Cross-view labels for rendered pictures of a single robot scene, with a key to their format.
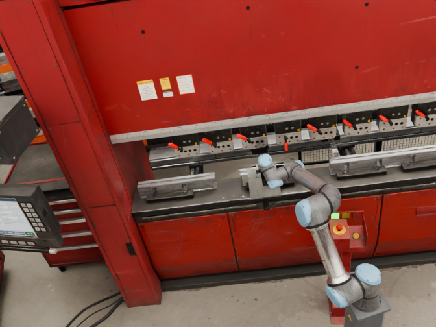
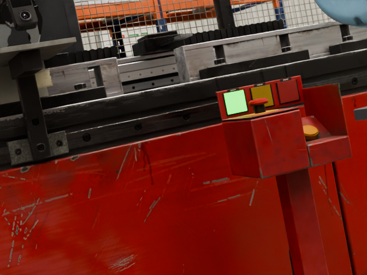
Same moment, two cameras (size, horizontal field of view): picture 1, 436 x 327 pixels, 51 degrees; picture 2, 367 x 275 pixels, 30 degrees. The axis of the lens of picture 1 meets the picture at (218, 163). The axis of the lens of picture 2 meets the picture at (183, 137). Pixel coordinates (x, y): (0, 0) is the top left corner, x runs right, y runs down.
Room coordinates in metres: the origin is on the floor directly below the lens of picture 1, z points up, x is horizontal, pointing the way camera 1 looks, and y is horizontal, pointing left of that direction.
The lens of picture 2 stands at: (0.60, 0.18, 0.83)
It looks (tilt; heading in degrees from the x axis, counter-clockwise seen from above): 3 degrees down; 331
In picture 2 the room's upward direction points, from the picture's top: 11 degrees counter-clockwise
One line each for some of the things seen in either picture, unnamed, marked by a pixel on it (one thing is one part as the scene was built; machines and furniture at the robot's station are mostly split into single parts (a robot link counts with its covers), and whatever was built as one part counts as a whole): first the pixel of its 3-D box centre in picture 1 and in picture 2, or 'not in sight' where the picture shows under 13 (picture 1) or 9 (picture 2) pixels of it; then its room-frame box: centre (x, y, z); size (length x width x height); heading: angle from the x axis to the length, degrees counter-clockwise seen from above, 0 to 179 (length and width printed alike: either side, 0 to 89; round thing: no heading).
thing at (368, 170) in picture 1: (361, 172); (255, 64); (2.04, -0.86, 0.89); 0.30 x 0.05 x 0.03; 84
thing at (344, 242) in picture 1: (347, 231); (282, 123); (1.72, -0.67, 0.75); 0.20 x 0.16 x 0.18; 78
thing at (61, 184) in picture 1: (37, 201); not in sight; (2.01, 1.06, 1.18); 0.40 x 0.24 x 0.07; 84
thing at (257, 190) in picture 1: (263, 181); (19, 55); (2.01, -0.25, 1.00); 0.26 x 0.18 x 0.01; 174
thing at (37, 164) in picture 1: (70, 209); not in sight; (2.65, 1.20, 0.50); 0.50 x 0.50 x 1.00; 84
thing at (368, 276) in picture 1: (366, 279); not in sight; (1.25, -0.59, 0.94); 0.13 x 0.12 x 0.14; 108
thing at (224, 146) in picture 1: (219, 137); not in sight; (2.18, -0.04, 1.26); 0.15 x 0.09 x 0.17; 84
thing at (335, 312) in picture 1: (344, 303); not in sight; (1.69, -0.66, 0.06); 0.25 x 0.20 x 0.12; 168
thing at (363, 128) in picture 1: (356, 119); not in sight; (2.10, -0.83, 1.26); 0.15 x 0.09 x 0.17; 84
